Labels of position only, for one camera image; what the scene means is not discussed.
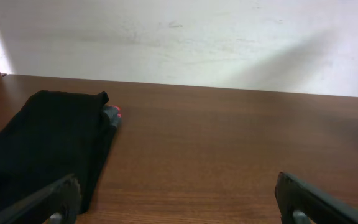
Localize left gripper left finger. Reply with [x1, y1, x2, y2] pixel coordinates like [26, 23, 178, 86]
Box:
[0, 174, 81, 224]

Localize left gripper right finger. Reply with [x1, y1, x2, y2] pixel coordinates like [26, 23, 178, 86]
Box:
[275, 172, 358, 224]

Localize folded black shorts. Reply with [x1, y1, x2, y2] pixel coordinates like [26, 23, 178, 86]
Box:
[0, 90, 121, 213]

